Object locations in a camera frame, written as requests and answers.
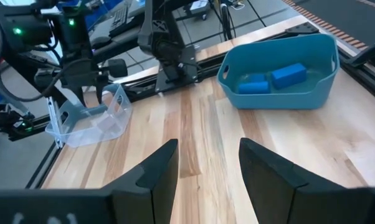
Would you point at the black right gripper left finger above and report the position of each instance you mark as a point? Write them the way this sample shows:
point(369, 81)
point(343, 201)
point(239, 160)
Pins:
point(81, 205)

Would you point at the black keyboard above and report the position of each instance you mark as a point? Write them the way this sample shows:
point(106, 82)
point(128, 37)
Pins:
point(119, 20)

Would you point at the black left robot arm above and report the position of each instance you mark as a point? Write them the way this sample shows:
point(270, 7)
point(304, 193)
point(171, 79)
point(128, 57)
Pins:
point(162, 34)

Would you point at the black curved plastic part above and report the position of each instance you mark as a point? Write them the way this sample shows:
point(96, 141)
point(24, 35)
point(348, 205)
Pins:
point(368, 54)

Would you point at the clear plastic bin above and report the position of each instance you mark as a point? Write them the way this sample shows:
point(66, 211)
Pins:
point(112, 127)

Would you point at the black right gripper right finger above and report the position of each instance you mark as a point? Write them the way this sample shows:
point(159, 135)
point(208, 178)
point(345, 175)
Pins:
point(299, 202)

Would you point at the black corner bracket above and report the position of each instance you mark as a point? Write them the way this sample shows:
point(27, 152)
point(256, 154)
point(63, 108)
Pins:
point(301, 28)

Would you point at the blue cylinder block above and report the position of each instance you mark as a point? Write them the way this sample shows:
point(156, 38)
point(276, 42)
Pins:
point(253, 88)

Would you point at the large blue rectangular block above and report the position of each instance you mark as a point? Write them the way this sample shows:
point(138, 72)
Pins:
point(288, 76)

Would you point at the white wheeled box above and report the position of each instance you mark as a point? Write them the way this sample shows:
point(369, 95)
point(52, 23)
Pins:
point(200, 7)

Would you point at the blue plastic bin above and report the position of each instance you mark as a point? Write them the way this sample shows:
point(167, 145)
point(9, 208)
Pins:
point(268, 101)

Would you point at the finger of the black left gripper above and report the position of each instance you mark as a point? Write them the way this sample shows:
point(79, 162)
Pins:
point(101, 87)
point(81, 95)

